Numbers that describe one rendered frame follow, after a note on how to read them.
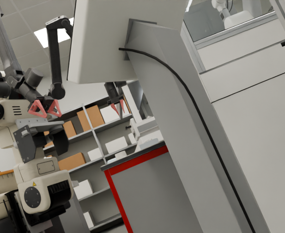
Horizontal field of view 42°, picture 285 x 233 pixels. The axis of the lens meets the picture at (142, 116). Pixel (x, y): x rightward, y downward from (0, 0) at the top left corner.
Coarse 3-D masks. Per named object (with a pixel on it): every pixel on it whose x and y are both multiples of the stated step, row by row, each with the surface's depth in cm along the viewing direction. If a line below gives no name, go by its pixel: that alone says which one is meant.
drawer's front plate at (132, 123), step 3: (132, 120) 204; (132, 123) 203; (132, 126) 209; (135, 126) 203; (132, 129) 219; (135, 129) 203; (132, 132) 229; (135, 132) 203; (138, 132) 203; (138, 135) 202; (135, 138) 222; (138, 138) 211
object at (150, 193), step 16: (160, 144) 227; (128, 160) 225; (144, 160) 226; (160, 160) 226; (112, 176) 223; (128, 176) 224; (144, 176) 224; (160, 176) 225; (176, 176) 225; (112, 192) 222; (128, 192) 222; (144, 192) 223; (160, 192) 223; (176, 192) 223; (128, 208) 220; (144, 208) 221; (160, 208) 221; (176, 208) 222; (192, 208) 222; (128, 224) 219; (144, 224) 219; (160, 224) 220; (176, 224) 220; (192, 224) 221
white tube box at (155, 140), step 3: (156, 138) 236; (147, 141) 236; (150, 141) 236; (153, 141) 236; (156, 141) 235; (141, 144) 236; (144, 144) 236; (147, 144) 236; (150, 144) 236; (153, 144) 235; (141, 147) 236; (144, 147) 236
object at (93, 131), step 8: (104, 96) 591; (88, 104) 591; (96, 104) 614; (64, 112) 584; (72, 112) 598; (56, 120) 607; (64, 120) 631; (88, 120) 584; (120, 120) 597; (96, 128) 582; (104, 128) 609; (80, 136) 591; (88, 136) 625; (96, 136) 580; (48, 152) 612; (96, 160) 574; (104, 160) 575; (80, 168) 589; (96, 192) 566; (80, 200) 563; (112, 216) 601; (120, 216) 562; (96, 224) 583; (104, 224) 559
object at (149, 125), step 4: (144, 120) 206; (148, 120) 206; (152, 120) 206; (136, 124) 205; (140, 124) 205; (144, 124) 205; (148, 124) 205; (152, 124) 205; (156, 124) 205; (140, 128) 205; (144, 128) 205; (148, 128) 205; (152, 128) 205; (156, 128) 213; (140, 132) 205; (144, 132) 208; (148, 132) 218; (152, 132) 229; (140, 136) 223
